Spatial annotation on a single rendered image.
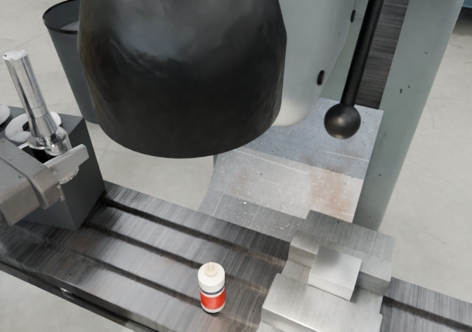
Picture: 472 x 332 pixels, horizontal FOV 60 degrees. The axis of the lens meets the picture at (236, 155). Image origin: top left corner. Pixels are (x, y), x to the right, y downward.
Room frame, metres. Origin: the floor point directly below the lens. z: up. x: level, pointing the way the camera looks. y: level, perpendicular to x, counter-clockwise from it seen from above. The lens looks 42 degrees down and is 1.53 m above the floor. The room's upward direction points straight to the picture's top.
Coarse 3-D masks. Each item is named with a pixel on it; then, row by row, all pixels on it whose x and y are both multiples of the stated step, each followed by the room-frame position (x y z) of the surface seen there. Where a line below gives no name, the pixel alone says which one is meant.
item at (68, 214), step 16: (0, 112) 0.59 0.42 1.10; (16, 112) 0.61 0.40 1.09; (0, 128) 0.55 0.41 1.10; (16, 128) 0.55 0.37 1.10; (64, 128) 0.56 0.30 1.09; (80, 128) 0.58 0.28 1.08; (16, 144) 0.51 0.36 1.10; (80, 144) 0.57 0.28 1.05; (96, 160) 0.60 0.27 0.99; (80, 176) 0.54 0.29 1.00; (96, 176) 0.58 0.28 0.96; (64, 192) 0.49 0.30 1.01; (80, 192) 0.52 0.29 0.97; (96, 192) 0.57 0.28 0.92; (48, 208) 0.49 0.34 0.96; (64, 208) 0.48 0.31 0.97; (80, 208) 0.51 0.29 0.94; (48, 224) 0.50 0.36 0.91; (64, 224) 0.49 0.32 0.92; (80, 224) 0.50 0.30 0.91
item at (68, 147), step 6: (66, 144) 0.39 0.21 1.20; (60, 150) 0.38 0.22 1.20; (66, 150) 0.39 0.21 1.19; (36, 156) 0.38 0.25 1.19; (42, 156) 0.37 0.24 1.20; (48, 156) 0.37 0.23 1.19; (54, 156) 0.38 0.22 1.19; (42, 162) 0.37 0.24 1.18; (78, 168) 0.40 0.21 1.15; (72, 174) 0.39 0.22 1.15; (60, 180) 0.38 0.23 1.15; (66, 180) 0.38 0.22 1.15
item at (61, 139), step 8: (32, 136) 0.40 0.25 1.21; (56, 136) 0.40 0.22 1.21; (64, 136) 0.40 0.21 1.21; (32, 144) 0.38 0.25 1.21; (40, 144) 0.38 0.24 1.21; (48, 144) 0.38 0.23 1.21; (56, 144) 0.38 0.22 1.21; (64, 144) 0.39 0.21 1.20; (40, 152) 0.37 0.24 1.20; (48, 152) 0.38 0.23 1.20
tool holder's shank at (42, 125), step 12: (12, 60) 0.39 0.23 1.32; (24, 60) 0.39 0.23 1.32; (12, 72) 0.39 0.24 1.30; (24, 72) 0.39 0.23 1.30; (24, 84) 0.39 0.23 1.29; (36, 84) 0.40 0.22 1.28; (24, 96) 0.39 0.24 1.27; (36, 96) 0.39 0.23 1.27; (24, 108) 0.39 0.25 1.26; (36, 108) 0.39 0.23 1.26; (36, 120) 0.39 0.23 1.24; (48, 120) 0.39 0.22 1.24; (36, 132) 0.38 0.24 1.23; (48, 132) 0.39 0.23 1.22
